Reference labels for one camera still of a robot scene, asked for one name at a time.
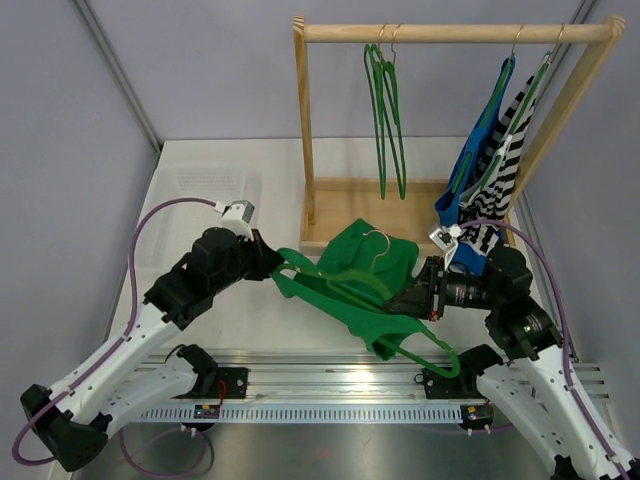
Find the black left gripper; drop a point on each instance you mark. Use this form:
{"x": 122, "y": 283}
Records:
{"x": 266, "y": 258}

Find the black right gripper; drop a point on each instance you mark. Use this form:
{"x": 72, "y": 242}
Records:
{"x": 423, "y": 298}

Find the green velvet hanger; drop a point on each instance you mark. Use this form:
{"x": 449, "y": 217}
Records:
{"x": 390, "y": 320}

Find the green tank top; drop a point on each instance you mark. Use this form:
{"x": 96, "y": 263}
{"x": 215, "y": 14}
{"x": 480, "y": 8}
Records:
{"x": 365, "y": 290}

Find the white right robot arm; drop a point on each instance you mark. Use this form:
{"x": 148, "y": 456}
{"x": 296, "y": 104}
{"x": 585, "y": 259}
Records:
{"x": 525, "y": 373}

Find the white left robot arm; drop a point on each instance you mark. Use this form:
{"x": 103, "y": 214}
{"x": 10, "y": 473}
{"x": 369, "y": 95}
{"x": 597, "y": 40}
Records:
{"x": 77, "y": 415}

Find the blue tank top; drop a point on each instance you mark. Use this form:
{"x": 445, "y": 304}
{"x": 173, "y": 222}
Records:
{"x": 477, "y": 198}

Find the black white striped top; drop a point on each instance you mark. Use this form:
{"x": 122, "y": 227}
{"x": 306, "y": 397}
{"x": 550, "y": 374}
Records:
{"x": 500, "y": 170}

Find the green hanger under striped top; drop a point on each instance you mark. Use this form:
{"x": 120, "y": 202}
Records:
{"x": 525, "y": 105}

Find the green hanger on rack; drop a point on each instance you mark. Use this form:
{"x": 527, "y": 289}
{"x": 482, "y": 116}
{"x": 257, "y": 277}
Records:
{"x": 373, "y": 72}
{"x": 396, "y": 141}

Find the green hanger under blue top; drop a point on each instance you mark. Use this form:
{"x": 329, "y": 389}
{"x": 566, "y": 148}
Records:
{"x": 486, "y": 120}

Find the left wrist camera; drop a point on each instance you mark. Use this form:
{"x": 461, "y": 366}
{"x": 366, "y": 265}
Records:
{"x": 236, "y": 217}

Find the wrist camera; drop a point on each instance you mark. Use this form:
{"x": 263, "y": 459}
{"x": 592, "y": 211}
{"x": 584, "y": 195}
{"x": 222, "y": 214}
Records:
{"x": 446, "y": 239}
{"x": 236, "y": 217}

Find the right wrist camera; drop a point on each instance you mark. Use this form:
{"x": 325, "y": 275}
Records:
{"x": 446, "y": 239}

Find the aluminium mounting rail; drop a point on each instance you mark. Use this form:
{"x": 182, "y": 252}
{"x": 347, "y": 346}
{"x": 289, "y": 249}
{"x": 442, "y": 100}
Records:
{"x": 324, "y": 378}

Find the white slotted cable duct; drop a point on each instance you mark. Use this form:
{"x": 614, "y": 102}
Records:
{"x": 306, "y": 414}

